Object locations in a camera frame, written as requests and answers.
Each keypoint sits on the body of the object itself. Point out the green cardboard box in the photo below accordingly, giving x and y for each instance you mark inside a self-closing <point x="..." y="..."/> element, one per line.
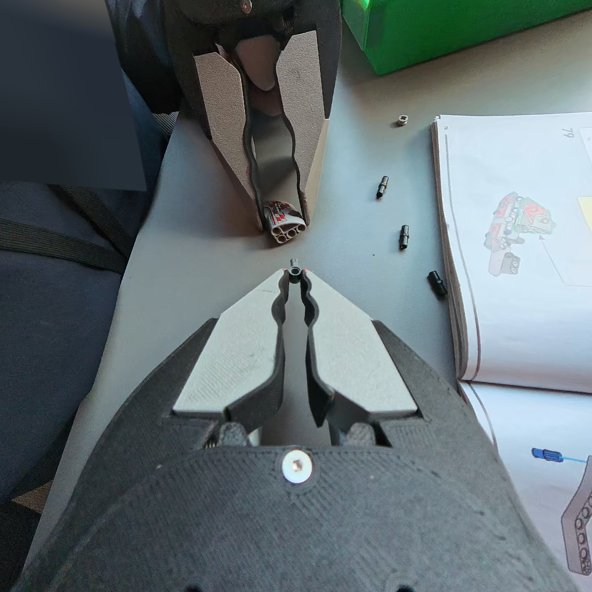
<point x="462" y="32"/>

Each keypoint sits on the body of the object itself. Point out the black lego pin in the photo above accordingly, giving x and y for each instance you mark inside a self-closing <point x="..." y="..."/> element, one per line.
<point x="294" y="273"/>
<point x="437" y="283"/>
<point x="382" y="187"/>
<point x="404" y="237"/>

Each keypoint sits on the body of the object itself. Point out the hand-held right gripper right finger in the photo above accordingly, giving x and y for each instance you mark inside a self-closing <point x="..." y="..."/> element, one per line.
<point x="356" y="365"/>

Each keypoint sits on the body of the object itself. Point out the lego instruction booklet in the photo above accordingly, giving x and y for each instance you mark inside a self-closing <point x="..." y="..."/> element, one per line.
<point x="518" y="300"/>

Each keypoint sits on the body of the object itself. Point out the small grey lego bush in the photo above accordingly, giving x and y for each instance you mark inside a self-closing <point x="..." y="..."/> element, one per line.
<point x="400" y="121"/>

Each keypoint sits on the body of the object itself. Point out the grey lego panel red print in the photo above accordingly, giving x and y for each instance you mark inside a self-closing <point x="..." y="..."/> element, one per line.
<point x="284" y="219"/>

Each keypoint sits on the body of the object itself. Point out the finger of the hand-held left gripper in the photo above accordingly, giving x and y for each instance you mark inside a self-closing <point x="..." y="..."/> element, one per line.
<point x="305" y="92"/>
<point x="222" y="115"/>

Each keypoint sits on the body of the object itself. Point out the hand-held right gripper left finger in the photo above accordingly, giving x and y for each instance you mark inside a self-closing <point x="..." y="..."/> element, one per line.
<point x="231" y="360"/>

